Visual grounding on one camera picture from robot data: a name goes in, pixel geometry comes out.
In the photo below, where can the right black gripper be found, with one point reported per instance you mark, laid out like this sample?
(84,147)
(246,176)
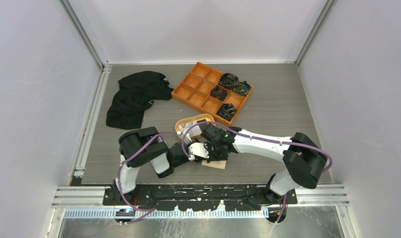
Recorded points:
(207,147)

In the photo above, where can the beige card holder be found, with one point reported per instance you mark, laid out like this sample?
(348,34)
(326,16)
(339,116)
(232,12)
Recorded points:
(214,164)

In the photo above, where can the orange oval tray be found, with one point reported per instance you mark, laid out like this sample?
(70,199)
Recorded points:
(198,118)

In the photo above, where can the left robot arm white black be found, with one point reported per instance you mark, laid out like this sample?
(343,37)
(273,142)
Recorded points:
(142,146)

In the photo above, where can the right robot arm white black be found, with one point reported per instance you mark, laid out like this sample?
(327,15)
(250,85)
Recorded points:
(303,160)

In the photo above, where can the right credit card in tray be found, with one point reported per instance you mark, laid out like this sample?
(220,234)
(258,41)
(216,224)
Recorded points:
(192,128)

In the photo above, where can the green yellow rolled tie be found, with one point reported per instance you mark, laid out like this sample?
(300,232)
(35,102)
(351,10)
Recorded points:
(227,111)

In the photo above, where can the dark red rolled tie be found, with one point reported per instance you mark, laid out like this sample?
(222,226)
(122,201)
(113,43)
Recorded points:
(219,93)

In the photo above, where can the orange compartment organizer box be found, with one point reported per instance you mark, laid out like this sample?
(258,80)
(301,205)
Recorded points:
(194,91)

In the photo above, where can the green patterned rolled tie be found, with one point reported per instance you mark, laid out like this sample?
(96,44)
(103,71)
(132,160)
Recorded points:
(243,88)

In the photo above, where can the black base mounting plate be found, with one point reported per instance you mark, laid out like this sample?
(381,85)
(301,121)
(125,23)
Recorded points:
(199,197)

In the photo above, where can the dark brown rolled tie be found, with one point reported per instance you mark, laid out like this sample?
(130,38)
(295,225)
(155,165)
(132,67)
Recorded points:
(229,81)

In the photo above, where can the black cloth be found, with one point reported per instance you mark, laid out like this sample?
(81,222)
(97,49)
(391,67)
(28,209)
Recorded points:
(137,93)

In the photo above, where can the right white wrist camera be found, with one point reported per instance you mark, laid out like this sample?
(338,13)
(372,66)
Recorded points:
(198,149)

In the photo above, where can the aluminium front frame rail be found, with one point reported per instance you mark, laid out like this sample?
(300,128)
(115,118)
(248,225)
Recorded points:
(86,203)

